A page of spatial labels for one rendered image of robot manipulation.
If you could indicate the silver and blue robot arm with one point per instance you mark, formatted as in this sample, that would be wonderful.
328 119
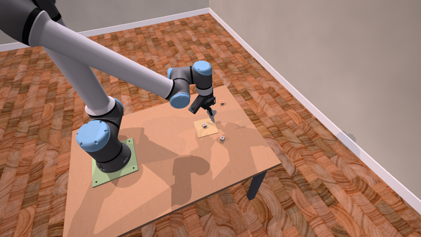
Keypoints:
39 23

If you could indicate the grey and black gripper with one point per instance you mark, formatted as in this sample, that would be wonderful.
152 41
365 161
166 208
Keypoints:
206 105

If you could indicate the tan flat mat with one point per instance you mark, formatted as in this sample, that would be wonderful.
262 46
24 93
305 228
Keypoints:
209 130

